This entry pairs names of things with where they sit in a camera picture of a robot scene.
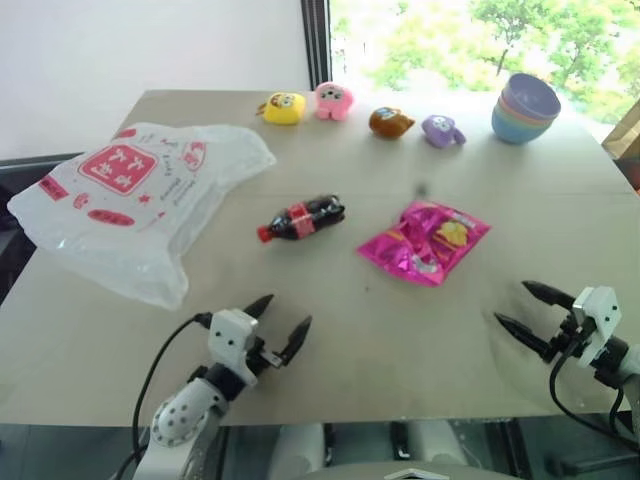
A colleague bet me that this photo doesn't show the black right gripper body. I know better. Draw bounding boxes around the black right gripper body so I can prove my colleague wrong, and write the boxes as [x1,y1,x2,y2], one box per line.
[548,304,594,359]

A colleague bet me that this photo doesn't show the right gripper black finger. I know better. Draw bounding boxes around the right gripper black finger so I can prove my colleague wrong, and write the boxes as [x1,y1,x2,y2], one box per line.
[493,312,558,364]
[520,280,577,309]

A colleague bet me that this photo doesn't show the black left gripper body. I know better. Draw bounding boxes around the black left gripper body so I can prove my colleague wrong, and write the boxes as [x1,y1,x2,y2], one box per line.
[246,334,288,387]

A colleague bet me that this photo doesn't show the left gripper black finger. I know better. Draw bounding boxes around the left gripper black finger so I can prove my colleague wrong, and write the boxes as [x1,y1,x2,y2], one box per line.
[242,293,276,319]
[278,315,314,370]

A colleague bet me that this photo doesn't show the small cola bottle red label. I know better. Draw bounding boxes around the small cola bottle red label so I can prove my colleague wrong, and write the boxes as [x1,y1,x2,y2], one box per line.
[256,193,349,245]

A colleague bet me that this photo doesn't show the pink foil snack packet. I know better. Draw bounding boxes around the pink foil snack packet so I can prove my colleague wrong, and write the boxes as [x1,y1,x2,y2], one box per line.
[356,199,493,289]

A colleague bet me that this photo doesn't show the white red-printed plastic bag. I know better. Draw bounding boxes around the white red-printed plastic bag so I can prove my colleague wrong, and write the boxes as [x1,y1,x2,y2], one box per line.
[6,121,278,312]

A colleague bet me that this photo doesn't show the blue plastic bowl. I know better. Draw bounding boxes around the blue plastic bowl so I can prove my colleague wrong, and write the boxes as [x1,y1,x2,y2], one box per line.
[491,107,557,146]

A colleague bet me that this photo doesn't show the brown cardboard box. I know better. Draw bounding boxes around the brown cardboard box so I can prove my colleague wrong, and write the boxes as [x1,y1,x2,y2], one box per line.
[601,97,640,161]

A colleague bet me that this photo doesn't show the pink plastic bowl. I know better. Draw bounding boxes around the pink plastic bowl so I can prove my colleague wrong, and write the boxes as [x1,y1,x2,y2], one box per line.
[497,97,560,126]

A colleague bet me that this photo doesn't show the purple plush toy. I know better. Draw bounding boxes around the purple plush toy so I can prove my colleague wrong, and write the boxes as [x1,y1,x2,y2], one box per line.
[421,114,467,150]

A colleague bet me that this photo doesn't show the purple plastic bowl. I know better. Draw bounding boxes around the purple plastic bowl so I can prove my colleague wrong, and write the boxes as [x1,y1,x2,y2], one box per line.
[501,73,563,121]

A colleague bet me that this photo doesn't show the yellow plush toy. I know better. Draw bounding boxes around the yellow plush toy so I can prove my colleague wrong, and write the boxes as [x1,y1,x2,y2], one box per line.
[257,91,307,126]

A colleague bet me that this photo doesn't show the pink plush toy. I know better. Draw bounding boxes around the pink plush toy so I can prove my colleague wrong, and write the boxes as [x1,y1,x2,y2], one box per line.
[313,82,357,122]

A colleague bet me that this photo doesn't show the brown plush toy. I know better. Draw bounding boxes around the brown plush toy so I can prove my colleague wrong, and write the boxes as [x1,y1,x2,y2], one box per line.
[368,105,416,139]

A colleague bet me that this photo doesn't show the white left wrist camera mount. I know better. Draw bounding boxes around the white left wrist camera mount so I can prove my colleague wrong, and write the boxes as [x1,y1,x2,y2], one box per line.
[207,308,262,387]

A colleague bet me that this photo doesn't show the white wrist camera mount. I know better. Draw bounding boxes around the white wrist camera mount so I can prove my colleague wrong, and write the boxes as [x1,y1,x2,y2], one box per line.
[207,308,262,387]
[571,285,622,370]

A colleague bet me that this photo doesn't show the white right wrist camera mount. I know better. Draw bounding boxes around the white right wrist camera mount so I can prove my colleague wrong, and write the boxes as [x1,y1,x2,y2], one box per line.
[571,285,622,370]

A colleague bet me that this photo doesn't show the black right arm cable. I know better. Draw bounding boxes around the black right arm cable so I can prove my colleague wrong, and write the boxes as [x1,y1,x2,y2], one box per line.
[548,344,629,441]

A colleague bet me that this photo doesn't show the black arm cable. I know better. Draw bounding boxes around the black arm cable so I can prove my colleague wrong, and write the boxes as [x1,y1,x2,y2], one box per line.
[548,344,629,441]
[130,312,214,471]

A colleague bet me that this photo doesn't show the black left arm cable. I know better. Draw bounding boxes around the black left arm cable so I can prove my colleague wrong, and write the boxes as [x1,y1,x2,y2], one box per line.
[130,312,214,471]

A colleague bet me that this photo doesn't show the black window frame post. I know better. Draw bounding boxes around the black window frame post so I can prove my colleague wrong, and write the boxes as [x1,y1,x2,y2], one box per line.
[299,0,335,92]

